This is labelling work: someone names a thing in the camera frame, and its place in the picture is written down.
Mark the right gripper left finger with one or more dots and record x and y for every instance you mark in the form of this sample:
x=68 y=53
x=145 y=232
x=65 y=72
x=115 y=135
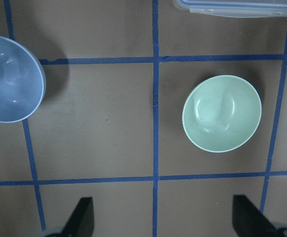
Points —
x=81 y=222

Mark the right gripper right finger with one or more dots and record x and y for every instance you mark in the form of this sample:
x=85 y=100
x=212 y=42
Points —
x=248 y=221

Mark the blue bowl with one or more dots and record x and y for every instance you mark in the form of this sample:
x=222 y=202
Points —
x=22 y=82

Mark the green bowl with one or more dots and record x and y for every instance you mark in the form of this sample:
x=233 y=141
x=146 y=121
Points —
x=221 y=113

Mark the clear plastic food container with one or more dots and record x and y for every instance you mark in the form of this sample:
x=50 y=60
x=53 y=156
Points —
x=235 y=8

